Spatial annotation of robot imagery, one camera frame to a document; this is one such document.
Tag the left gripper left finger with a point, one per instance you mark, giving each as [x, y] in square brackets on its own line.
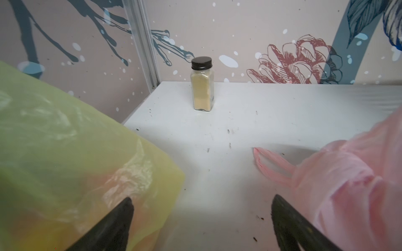
[112, 231]

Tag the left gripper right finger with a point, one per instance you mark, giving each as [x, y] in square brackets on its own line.
[294, 232]

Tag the pink plastic bag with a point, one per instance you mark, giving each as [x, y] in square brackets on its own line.
[350, 190]

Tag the green plastic bag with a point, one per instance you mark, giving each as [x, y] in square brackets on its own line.
[65, 166]

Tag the pale spice jar black lid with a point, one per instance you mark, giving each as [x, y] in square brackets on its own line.
[202, 81]

